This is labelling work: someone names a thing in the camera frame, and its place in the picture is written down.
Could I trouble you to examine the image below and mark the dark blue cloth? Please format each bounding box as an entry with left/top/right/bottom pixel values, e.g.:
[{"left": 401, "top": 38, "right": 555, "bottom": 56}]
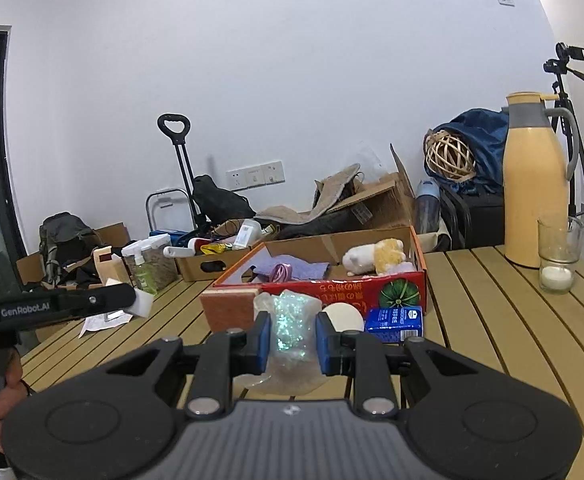
[{"left": 431, "top": 108, "right": 511, "bottom": 197}]

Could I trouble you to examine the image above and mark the green spray bottle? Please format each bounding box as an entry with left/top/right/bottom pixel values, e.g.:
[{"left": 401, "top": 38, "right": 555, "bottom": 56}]
[{"left": 121, "top": 242, "right": 158, "bottom": 295}]

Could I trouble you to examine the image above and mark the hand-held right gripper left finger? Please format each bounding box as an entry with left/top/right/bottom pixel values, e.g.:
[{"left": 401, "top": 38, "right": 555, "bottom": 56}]
[{"left": 104, "top": 312, "right": 273, "bottom": 418}]

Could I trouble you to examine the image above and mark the white plush toy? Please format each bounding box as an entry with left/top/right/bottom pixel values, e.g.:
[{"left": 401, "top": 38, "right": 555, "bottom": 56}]
[{"left": 342, "top": 244, "right": 379, "bottom": 277}]

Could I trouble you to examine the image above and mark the white paper sheet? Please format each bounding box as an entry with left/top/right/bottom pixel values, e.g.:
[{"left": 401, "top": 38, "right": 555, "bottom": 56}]
[{"left": 78, "top": 310, "right": 134, "bottom": 339}]

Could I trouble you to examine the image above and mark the brown cardboard tray box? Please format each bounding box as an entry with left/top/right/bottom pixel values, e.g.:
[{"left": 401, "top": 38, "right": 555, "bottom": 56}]
[{"left": 176, "top": 229, "right": 279, "bottom": 282}]

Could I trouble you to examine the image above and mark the white folding stool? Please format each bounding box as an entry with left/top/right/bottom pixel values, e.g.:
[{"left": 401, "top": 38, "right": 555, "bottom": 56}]
[{"left": 145, "top": 188, "right": 196, "bottom": 234}]

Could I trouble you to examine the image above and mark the white foam block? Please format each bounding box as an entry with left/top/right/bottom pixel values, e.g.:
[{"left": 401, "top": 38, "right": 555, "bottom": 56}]
[{"left": 128, "top": 287, "right": 156, "bottom": 319}]

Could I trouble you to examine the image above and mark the clear grain container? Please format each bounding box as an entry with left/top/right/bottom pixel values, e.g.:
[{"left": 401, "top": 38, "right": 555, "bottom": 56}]
[{"left": 139, "top": 239, "right": 181, "bottom": 292}]

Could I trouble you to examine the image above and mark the white wall outlet strip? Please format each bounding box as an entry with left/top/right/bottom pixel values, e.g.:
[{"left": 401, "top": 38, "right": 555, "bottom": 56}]
[{"left": 225, "top": 159, "right": 285, "bottom": 191}]

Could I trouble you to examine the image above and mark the white lotion bottle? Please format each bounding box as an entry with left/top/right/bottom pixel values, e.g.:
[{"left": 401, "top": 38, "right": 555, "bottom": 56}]
[{"left": 231, "top": 218, "right": 263, "bottom": 250}]

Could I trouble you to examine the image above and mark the white round ball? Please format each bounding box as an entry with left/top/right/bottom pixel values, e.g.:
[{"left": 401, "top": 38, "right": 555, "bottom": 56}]
[{"left": 320, "top": 302, "right": 365, "bottom": 334}]

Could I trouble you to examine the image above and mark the rattan ball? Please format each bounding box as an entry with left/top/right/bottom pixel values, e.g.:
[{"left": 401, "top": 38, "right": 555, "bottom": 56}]
[{"left": 424, "top": 129, "right": 475, "bottom": 181}]

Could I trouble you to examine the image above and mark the brown sponge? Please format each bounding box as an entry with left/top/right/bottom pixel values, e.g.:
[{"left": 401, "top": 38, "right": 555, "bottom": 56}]
[{"left": 200, "top": 287, "right": 265, "bottom": 334}]

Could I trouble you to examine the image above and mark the blue water bottle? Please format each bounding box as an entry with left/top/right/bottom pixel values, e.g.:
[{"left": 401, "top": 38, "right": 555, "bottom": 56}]
[{"left": 415, "top": 178, "right": 442, "bottom": 235}]

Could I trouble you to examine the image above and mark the yellow thermos jug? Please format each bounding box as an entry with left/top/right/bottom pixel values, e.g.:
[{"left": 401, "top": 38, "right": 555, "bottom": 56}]
[{"left": 502, "top": 91, "right": 581, "bottom": 269}]

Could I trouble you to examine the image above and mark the person's left hand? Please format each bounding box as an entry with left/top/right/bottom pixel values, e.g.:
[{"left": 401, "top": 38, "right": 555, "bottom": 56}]
[{"left": 0, "top": 351, "right": 30, "bottom": 455}]

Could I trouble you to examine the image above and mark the red cardboard box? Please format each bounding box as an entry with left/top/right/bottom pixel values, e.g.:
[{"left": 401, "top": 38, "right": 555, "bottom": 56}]
[{"left": 211, "top": 225, "right": 427, "bottom": 334}]

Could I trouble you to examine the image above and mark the black trolley handle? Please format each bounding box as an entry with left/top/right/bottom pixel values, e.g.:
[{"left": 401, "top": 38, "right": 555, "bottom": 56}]
[{"left": 156, "top": 113, "right": 209, "bottom": 232}]

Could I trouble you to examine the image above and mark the large open cardboard box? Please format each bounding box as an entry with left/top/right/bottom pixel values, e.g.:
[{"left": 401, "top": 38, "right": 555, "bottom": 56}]
[{"left": 258, "top": 143, "right": 416, "bottom": 242}]

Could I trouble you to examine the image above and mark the small blue carton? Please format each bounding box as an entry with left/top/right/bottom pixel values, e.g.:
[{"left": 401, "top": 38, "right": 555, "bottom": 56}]
[{"left": 365, "top": 305, "right": 425, "bottom": 344}]

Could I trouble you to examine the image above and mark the black bag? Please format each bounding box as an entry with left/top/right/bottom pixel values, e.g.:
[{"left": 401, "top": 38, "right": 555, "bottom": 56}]
[{"left": 192, "top": 174, "right": 256, "bottom": 227}]

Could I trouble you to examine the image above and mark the black cloth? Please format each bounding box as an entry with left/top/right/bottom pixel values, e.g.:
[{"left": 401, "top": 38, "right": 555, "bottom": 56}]
[{"left": 66, "top": 254, "right": 104, "bottom": 287}]

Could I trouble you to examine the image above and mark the purple cloth pouch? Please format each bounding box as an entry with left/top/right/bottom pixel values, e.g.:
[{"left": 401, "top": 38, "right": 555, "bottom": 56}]
[{"left": 251, "top": 254, "right": 331, "bottom": 284}]

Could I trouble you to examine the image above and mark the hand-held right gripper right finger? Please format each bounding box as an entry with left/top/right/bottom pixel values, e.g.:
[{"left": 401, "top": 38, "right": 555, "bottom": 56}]
[{"left": 316, "top": 312, "right": 477, "bottom": 418}]

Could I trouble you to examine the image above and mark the black tripod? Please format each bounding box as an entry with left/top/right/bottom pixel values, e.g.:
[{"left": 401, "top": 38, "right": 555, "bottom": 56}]
[{"left": 544, "top": 60, "right": 584, "bottom": 267}]

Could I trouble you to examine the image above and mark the glass cup with candle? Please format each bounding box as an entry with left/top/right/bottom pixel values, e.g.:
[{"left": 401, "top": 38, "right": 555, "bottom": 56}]
[{"left": 537, "top": 215, "right": 584, "bottom": 295}]

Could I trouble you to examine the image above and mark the clear glitter plastic bag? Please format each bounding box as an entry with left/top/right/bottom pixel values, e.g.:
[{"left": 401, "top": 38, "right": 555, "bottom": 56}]
[{"left": 234, "top": 289, "right": 331, "bottom": 399}]

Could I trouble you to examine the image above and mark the grey backpack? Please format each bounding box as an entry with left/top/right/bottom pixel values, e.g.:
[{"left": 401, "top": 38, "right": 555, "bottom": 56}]
[{"left": 39, "top": 212, "right": 104, "bottom": 287}]

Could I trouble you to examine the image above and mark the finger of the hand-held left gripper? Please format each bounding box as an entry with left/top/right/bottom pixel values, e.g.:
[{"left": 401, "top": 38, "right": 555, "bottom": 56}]
[{"left": 57, "top": 282, "right": 138, "bottom": 319}]

